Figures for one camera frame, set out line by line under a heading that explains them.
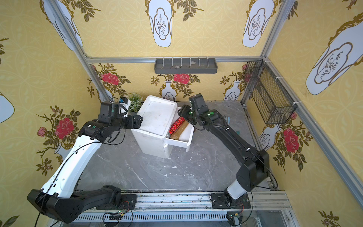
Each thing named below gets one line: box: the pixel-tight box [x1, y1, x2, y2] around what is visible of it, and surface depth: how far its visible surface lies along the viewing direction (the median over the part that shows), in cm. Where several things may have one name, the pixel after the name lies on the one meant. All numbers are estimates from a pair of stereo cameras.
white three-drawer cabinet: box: [130, 95, 194, 159], surface depth 82 cm
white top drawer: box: [165, 106, 195, 152], surface depth 78 cm
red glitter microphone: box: [169, 116, 186, 135], surface depth 85 cm
